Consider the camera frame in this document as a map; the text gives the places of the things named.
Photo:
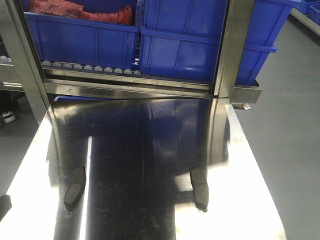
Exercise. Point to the grey brake pad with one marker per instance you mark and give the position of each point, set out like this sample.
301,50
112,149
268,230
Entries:
75,188
200,188

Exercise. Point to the large blue plastic bin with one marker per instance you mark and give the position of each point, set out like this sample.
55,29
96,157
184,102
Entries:
181,38

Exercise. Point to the red plastic bags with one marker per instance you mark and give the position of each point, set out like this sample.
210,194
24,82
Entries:
69,9

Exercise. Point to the blue bin at left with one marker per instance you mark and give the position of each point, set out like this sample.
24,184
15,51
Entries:
86,42

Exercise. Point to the stainless steel rack frame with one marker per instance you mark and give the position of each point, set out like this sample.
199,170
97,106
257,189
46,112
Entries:
26,74

